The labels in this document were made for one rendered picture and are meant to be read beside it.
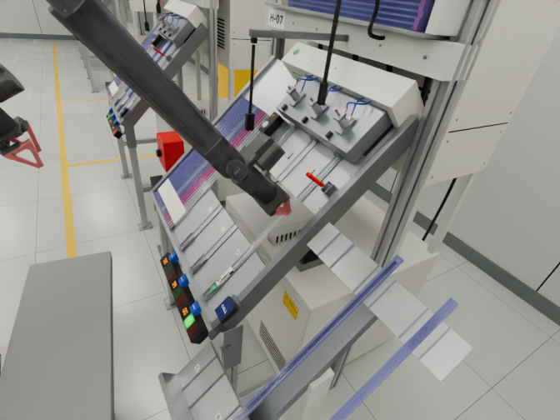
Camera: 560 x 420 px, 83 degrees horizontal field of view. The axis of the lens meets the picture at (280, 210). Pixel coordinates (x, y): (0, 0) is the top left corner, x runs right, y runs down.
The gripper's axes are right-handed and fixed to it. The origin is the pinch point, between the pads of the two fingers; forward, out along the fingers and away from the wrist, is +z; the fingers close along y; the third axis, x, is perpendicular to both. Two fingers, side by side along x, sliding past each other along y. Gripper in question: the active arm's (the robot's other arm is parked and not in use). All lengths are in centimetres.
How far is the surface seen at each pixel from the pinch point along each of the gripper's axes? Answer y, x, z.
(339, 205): -10.0, -10.0, 1.7
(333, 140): -0.1, -20.8, -5.1
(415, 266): -10, -16, 65
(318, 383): -35.6, 19.3, 2.0
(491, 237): 6, -72, 172
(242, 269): -2.4, 19.3, 0.8
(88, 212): 163, 104, 31
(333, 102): 9.7, -29.4, -5.0
